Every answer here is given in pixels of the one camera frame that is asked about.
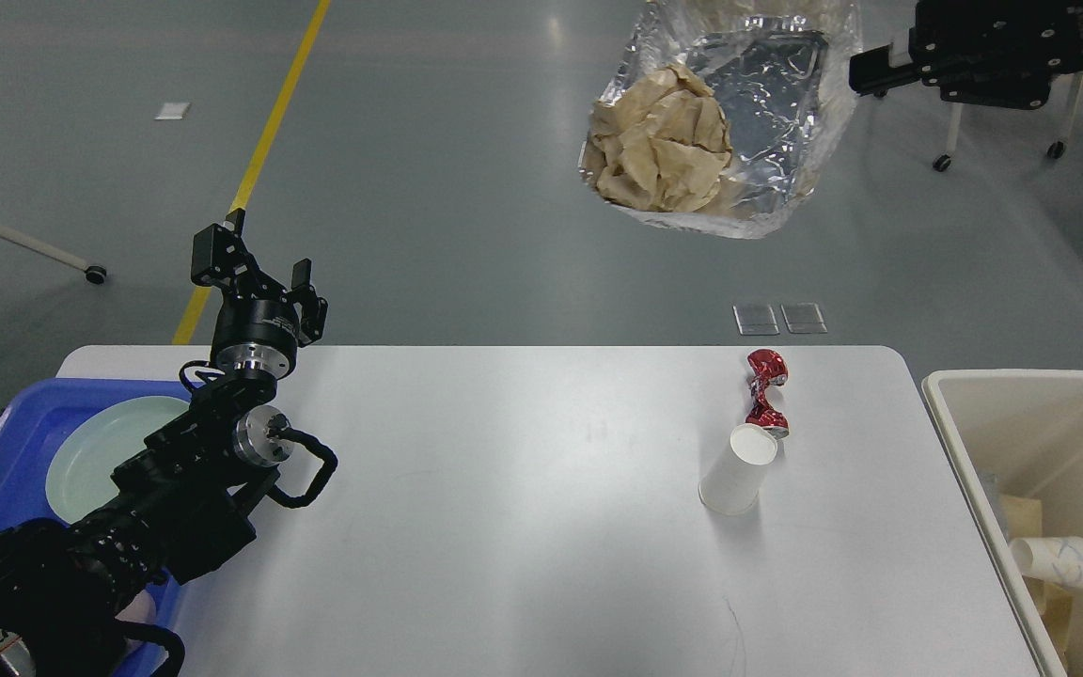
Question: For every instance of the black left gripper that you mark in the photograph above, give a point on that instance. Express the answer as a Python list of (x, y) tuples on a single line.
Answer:
[(255, 333)]

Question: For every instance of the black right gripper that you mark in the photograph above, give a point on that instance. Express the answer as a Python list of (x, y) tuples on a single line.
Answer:
[(994, 53)]

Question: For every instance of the silver foil tray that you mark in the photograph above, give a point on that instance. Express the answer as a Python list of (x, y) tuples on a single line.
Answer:
[(778, 69)]

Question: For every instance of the brown paper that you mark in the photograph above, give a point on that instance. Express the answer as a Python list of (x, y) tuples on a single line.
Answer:
[(662, 146)]

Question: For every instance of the light green plate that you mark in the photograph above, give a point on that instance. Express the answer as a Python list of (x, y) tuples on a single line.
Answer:
[(90, 456)]

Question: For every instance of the crushed red can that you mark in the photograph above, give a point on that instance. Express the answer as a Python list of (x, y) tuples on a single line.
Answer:
[(769, 370)]

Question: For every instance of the brown paper bag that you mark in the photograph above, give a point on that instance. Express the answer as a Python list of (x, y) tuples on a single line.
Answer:
[(1054, 604)]

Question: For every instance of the white paper bowl cup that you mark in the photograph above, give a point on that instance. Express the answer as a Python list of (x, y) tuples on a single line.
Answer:
[(1056, 560)]

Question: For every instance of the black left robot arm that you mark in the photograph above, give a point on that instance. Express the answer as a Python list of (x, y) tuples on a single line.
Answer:
[(184, 501)]

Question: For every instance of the grey office chair right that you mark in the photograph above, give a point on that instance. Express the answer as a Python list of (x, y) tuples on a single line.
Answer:
[(1056, 149)]

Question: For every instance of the right floor outlet plate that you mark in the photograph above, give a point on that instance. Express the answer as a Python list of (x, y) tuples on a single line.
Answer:
[(804, 318)]

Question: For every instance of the floor outlet plate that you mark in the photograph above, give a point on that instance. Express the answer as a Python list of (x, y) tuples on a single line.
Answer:
[(804, 318), (756, 320)]

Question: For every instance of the left floor outlet plate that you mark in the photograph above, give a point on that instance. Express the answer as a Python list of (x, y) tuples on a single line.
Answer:
[(756, 320)]

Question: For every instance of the blue plastic tray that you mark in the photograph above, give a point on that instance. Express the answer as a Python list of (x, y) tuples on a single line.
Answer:
[(40, 420)]

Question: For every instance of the beige plastic bin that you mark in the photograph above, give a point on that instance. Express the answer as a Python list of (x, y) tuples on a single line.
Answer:
[(1020, 433)]

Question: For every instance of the small beige cup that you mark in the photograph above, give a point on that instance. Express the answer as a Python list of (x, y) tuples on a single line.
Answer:
[(733, 483)]

